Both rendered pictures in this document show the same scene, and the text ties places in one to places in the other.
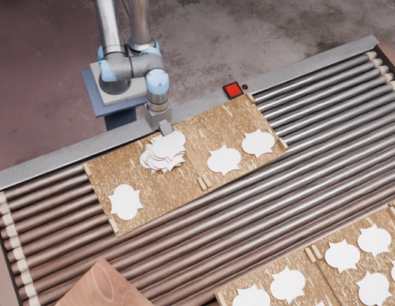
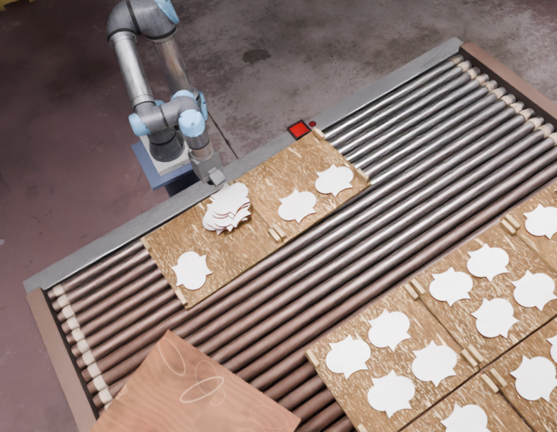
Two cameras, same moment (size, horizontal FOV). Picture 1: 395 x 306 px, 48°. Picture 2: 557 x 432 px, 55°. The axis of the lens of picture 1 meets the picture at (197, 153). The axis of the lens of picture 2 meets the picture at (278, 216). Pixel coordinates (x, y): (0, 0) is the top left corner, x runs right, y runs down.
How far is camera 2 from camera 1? 0.35 m
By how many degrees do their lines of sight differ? 8
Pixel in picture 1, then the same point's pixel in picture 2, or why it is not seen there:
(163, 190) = (232, 251)
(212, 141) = (282, 189)
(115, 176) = (177, 246)
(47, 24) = (105, 116)
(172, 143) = (234, 196)
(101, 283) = (170, 357)
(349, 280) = (463, 312)
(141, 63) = (172, 108)
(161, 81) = (194, 120)
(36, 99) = (103, 198)
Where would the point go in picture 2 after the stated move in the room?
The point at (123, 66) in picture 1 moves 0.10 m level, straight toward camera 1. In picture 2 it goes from (153, 115) to (158, 138)
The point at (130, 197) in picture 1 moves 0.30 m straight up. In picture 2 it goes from (196, 264) to (174, 220)
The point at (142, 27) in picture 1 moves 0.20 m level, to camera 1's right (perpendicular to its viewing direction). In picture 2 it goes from (178, 77) to (231, 75)
